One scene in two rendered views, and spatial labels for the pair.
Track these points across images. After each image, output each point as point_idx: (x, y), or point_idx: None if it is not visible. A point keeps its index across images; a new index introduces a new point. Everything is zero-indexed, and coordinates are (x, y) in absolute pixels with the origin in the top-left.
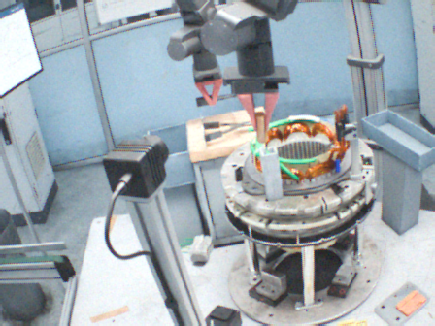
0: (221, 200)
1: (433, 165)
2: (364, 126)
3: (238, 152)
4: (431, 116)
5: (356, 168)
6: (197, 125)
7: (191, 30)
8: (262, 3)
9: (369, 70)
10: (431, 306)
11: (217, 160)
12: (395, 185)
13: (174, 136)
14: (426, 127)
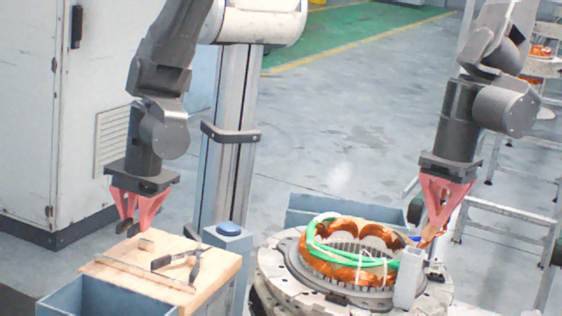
0: None
1: (65, 282)
2: (291, 218)
3: (277, 279)
4: (26, 209)
5: (434, 251)
6: (110, 271)
7: (177, 104)
8: (502, 72)
9: (249, 145)
10: None
11: (200, 308)
12: None
13: (67, 300)
14: (7, 230)
